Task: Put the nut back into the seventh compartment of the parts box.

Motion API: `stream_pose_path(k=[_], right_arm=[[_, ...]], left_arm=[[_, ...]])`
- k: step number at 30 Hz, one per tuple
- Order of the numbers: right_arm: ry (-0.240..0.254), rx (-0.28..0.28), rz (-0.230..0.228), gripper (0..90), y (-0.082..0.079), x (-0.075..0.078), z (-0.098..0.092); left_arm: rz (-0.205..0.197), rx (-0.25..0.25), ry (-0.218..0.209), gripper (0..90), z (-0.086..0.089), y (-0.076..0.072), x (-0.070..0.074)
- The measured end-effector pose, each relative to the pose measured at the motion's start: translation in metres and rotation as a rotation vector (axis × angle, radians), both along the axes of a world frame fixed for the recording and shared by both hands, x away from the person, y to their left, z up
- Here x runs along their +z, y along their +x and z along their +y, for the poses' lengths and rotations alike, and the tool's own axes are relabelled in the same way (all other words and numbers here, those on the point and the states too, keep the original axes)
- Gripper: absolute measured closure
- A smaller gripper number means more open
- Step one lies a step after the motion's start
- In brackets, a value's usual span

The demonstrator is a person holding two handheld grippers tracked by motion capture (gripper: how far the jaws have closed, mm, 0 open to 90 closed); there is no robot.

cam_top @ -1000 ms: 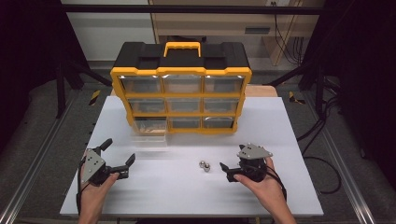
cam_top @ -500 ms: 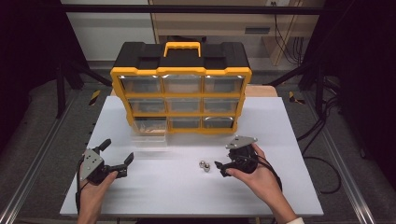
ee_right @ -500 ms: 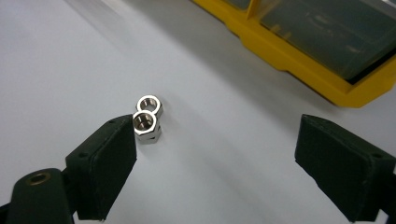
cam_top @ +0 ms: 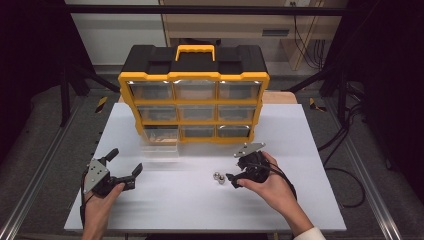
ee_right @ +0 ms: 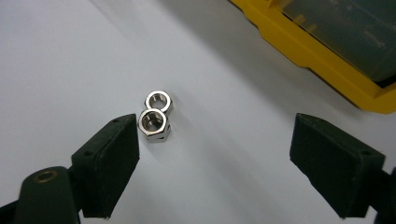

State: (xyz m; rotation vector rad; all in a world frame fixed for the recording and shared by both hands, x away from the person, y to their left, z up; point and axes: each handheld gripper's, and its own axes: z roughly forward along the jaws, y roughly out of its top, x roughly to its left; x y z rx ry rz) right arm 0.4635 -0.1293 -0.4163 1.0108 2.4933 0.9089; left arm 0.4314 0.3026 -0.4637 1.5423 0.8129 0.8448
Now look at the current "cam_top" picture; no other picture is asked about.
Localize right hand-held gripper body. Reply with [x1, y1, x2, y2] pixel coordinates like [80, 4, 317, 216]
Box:
[232, 142, 271, 184]

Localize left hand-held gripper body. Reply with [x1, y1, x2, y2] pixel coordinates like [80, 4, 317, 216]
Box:
[82, 158, 122, 198]

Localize clear plastic drawer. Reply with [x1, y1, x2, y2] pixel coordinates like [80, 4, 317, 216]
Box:
[139, 125, 183, 160]

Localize yellow black organizer cabinet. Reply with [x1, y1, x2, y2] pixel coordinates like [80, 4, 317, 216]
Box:
[117, 44, 270, 145]

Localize person's right hand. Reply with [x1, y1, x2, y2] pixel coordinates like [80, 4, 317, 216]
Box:
[238, 151, 301, 215]

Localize person's left hand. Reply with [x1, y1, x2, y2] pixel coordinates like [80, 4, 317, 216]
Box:
[82, 182, 126, 231]

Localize yellow black tape marker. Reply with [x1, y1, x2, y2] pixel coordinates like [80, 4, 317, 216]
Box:
[308, 97, 328, 113]
[95, 96, 109, 114]

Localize light wooden board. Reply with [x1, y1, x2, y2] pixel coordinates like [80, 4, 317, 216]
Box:
[118, 91, 298, 105]

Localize black metal stand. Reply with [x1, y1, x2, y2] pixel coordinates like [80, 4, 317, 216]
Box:
[58, 61, 122, 128]
[285, 63, 354, 128]

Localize grid of clear drawers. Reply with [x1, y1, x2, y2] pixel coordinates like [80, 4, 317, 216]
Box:
[128, 79, 262, 138]

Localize black curtain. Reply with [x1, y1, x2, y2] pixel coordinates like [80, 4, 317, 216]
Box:
[324, 0, 424, 201]
[0, 0, 96, 164]

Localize grey rectangular desk plate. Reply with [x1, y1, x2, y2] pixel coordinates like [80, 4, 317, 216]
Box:
[261, 29, 291, 38]

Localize black horizontal bar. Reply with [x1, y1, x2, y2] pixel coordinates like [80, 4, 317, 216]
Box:
[64, 3, 348, 17]

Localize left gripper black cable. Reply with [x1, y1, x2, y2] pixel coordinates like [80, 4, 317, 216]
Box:
[79, 168, 93, 229]

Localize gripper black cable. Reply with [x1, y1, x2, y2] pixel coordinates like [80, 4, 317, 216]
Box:
[79, 168, 93, 229]
[254, 161, 298, 202]

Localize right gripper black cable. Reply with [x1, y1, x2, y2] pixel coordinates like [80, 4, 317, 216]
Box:
[254, 161, 298, 202]

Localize aluminium floor rail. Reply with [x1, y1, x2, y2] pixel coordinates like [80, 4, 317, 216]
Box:
[0, 98, 86, 240]
[324, 98, 404, 240]

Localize black floor cables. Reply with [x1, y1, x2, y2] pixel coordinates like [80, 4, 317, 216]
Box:
[316, 101, 365, 168]

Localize black looped floor cable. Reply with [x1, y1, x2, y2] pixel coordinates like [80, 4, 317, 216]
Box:
[324, 166, 367, 209]

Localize bundle of black hanging cables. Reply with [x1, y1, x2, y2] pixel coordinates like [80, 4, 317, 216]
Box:
[291, 2, 327, 71]

